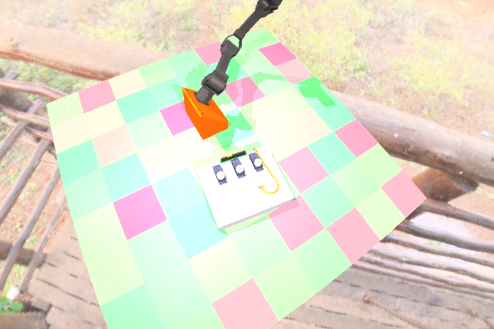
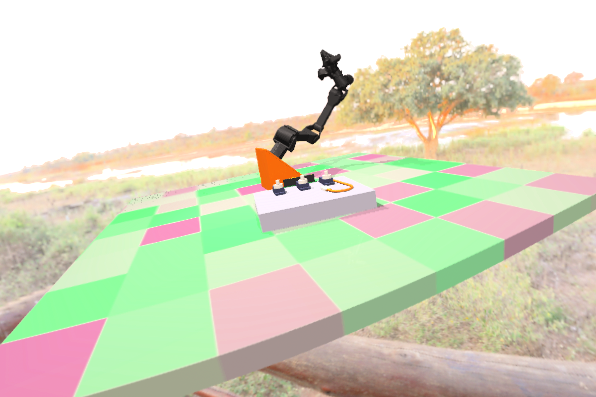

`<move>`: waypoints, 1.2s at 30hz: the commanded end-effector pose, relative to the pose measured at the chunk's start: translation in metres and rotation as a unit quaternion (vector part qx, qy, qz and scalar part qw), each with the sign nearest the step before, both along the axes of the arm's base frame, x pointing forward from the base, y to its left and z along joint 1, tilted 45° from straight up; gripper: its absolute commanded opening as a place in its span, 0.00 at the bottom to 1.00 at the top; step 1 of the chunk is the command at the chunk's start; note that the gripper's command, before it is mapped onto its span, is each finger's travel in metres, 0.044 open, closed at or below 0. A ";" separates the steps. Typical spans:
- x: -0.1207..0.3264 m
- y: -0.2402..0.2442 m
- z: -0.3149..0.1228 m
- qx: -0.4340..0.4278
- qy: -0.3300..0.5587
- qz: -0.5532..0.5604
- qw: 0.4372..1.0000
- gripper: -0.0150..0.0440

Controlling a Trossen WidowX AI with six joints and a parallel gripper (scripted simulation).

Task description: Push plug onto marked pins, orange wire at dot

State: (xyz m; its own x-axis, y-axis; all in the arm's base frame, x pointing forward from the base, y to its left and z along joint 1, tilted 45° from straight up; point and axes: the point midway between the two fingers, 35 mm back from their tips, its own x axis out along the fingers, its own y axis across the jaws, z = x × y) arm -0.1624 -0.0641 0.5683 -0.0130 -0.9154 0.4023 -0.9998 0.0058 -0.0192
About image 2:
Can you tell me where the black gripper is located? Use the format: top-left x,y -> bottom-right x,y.
319,49 -> 343,81

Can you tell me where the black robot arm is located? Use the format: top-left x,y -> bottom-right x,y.
270,65 -> 354,160

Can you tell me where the black pin header strip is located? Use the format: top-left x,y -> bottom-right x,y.
283,174 -> 317,188

